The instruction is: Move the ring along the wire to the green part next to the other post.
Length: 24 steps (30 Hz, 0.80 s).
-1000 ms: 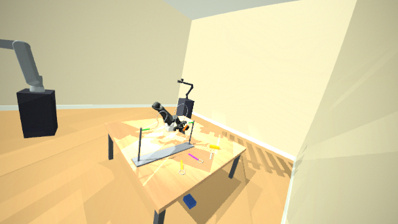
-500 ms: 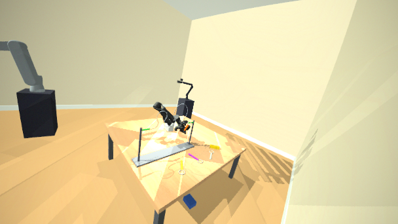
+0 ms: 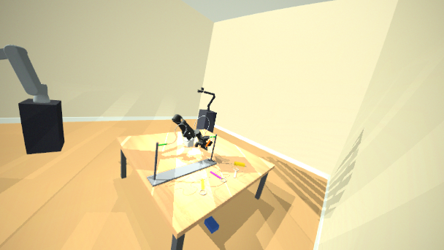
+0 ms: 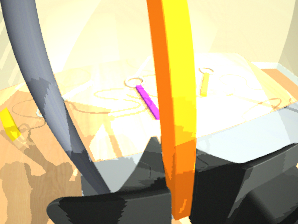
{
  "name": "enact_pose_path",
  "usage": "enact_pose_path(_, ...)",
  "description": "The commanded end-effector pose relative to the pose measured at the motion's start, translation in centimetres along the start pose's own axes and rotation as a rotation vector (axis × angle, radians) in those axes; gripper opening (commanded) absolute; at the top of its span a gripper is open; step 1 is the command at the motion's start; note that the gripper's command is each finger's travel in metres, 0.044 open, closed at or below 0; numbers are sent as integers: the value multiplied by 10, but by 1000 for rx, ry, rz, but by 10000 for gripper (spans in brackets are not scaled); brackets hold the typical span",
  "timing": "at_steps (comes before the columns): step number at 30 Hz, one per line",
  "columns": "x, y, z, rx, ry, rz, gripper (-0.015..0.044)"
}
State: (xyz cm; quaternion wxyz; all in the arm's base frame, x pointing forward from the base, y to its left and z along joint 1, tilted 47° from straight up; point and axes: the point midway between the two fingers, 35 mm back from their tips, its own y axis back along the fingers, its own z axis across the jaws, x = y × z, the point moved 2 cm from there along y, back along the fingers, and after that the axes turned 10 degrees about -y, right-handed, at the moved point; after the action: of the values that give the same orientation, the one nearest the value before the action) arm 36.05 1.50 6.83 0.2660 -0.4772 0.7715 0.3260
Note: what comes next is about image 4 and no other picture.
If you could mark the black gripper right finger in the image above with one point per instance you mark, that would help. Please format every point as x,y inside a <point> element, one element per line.
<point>221,186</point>

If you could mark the orange handle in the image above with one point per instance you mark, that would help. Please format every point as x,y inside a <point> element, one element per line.
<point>173,56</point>

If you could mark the yellow handle with grey loop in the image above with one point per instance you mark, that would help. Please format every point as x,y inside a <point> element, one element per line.
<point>206,80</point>

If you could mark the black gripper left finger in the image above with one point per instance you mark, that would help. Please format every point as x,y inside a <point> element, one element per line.
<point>143,199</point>

